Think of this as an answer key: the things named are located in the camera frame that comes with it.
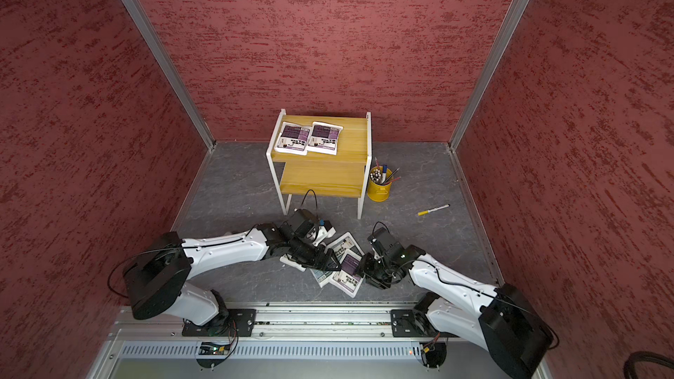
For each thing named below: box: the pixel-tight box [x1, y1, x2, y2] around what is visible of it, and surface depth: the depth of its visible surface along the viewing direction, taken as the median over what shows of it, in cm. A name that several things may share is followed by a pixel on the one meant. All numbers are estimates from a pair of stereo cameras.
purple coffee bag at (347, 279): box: [329, 248, 365, 298], surface depth 83 cm
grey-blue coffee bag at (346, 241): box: [326, 230, 366, 263], surface depth 90 cm
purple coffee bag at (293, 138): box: [273, 121, 312, 156], surface depth 76 cm
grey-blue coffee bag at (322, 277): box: [308, 268, 335, 288], surface depth 83 cm
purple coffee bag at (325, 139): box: [307, 121, 344, 157], surface depth 76 cm
